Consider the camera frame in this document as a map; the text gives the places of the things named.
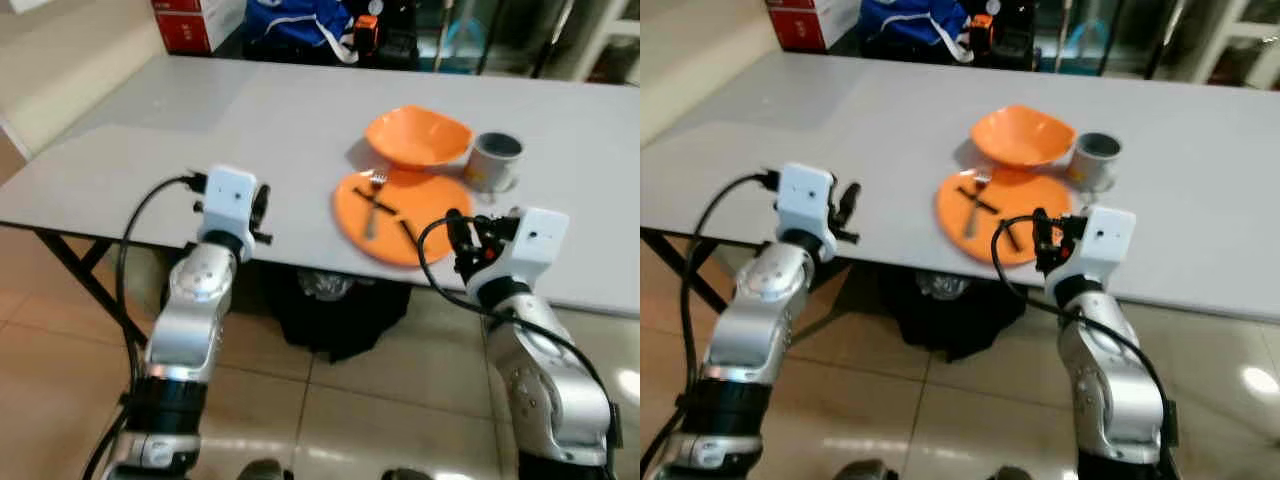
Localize orange plastic plate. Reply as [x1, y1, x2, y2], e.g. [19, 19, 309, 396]
[935, 167, 1074, 267]
[332, 167, 474, 268]

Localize grey cup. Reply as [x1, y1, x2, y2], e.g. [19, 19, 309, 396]
[465, 131, 525, 195]
[1068, 131, 1124, 194]

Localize silver metal fork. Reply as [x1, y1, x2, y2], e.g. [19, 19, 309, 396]
[362, 171, 389, 242]
[962, 169, 994, 240]

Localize orange plastic bowl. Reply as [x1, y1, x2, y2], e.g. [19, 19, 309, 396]
[364, 105, 475, 172]
[970, 104, 1079, 170]

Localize black bin bag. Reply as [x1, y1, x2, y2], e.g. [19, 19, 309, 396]
[879, 266, 1027, 362]
[264, 264, 414, 364]

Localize blue bag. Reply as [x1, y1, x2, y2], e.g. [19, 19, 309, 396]
[242, 0, 360, 67]
[857, 0, 977, 64]

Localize red and white box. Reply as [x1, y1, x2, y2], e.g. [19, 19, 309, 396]
[765, 0, 862, 54]
[151, 0, 247, 56]

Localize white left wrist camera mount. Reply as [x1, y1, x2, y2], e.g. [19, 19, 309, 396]
[196, 166, 260, 247]
[776, 162, 838, 242]

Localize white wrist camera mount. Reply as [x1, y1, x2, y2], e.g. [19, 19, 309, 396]
[196, 166, 260, 247]
[1068, 205, 1138, 287]
[776, 162, 838, 242]
[498, 207, 571, 292]

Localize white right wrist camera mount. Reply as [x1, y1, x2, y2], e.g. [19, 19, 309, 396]
[1068, 205, 1138, 287]
[498, 207, 571, 292]

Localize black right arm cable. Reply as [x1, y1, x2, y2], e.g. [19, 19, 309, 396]
[991, 213, 1181, 446]
[416, 216, 617, 473]

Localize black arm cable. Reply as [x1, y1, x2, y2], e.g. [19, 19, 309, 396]
[991, 213, 1181, 446]
[416, 216, 617, 473]
[84, 172, 209, 480]
[640, 170, 784, 480]

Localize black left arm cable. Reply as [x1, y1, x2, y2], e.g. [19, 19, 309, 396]
[640, 170, 784, 480]
[84, 172, 209, 480]

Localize black table leg frame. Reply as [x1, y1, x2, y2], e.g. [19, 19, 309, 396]
[640, 227, 733, 317]
[34, 227, 127, 347]

